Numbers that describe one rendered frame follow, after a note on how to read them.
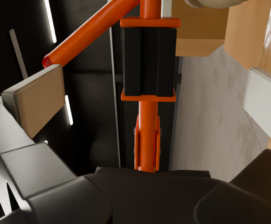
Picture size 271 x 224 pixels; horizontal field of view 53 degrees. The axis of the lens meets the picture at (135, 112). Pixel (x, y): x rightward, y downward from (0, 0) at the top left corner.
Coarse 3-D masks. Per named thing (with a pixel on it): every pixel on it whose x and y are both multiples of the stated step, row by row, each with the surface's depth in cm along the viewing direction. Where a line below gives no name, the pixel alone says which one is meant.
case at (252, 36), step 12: (252, 0) 37; (264, 0) 33; (240, 12) 42; (252, 12) 37; (264, 12) 33; (228, 24) 48; (240, 24) 41; (252, 24) 37; (264, 24) 33; (228, 36) 48; (240, 36) 41; (252, 36) 36; (264, 36) 33; (228, 48) 48; (240, 48) 41; (252, 48) 36; (264, 48) 32; (240, 60) 41; (252, 60) 36; (264, 60) 32
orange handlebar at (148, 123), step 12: (144, 0) 26; (156, 0) 26; (144, 12) 27; (156, 12) 27; (144, 108) 30; (156, 108) 31; (144, 120) 31; (156, 120) 31; (144, 132) 31; (156, 132) 32; (144, 144) 32; (156, 144) 32; (144, 156) 32; (156, 156) 32; (144, 168) 33; (156, 168) 33
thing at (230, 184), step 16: (256, 160) 7; (240, 176) 6; (256, 176) 6; (208, 192) 5; (224, 192) 5; (240, 192) 5; (256, 192) 5; (208, 208) 5; (224, 208) 5; (240, 208) 5; (256, 208) 5
